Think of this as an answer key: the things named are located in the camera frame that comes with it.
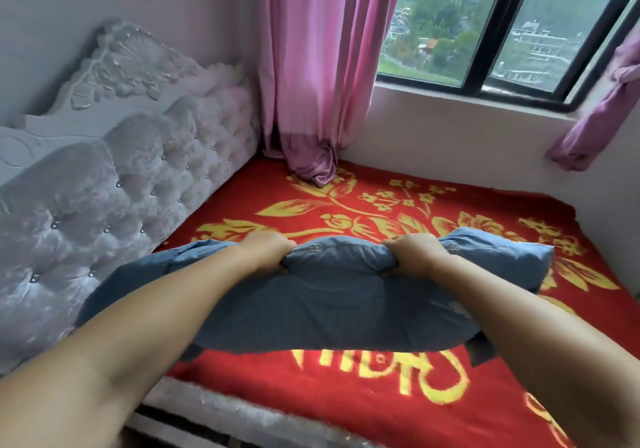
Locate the person's left hand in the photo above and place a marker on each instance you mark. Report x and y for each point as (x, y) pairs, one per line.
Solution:
(267, 252)

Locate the person's right hand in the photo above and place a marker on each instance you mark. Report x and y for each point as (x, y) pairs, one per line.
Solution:
(417, 255)

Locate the plain blue-grey pillow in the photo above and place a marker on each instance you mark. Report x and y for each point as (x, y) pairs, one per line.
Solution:
(330, 302)

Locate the bed with white tufted headboard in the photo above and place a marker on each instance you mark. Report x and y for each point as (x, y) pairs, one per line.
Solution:
(100, 202)

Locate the person's left forearm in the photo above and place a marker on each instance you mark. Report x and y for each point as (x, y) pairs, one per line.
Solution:
(125, 352)

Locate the person's right forearm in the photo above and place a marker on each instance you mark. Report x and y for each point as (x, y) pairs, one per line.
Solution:
(525, 342)

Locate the red yellow floral blanket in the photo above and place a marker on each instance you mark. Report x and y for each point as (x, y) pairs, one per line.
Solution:
(350, 412)

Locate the long pink curtain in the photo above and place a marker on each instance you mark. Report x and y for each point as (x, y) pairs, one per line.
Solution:
(320, 62)

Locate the tied-up pink curtain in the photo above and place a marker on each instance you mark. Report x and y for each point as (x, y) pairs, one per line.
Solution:
(600, 122)

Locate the black framed window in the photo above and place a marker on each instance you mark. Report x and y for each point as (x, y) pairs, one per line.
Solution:
(502, 22)

